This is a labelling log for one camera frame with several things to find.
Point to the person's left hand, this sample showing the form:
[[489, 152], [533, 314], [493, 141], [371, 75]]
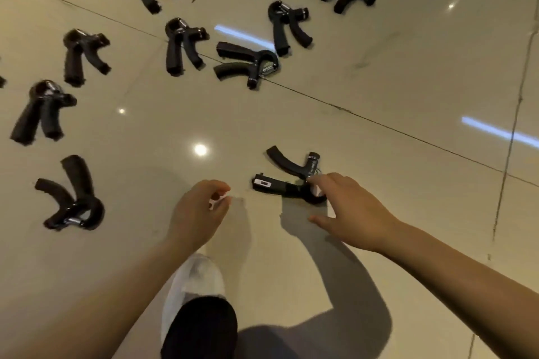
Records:
[[193, 220]]

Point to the person's right hand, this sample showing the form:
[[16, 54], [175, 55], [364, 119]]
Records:
[[358, 215]]

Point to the black spring hand gripper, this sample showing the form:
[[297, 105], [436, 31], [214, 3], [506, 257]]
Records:
[[284, 163]]

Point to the group of black hand grippers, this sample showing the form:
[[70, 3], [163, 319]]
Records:
[[174, 58]]

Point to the person's left forearm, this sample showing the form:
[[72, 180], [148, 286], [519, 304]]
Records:
[[105, 308]]

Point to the person's right forearm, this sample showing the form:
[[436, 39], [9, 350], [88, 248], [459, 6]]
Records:
[[463, 287]]

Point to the white left shoe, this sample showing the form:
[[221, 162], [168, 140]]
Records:
[[193, 279]]

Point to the black trousers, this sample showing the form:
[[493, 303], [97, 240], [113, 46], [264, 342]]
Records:
[[198, 333]]

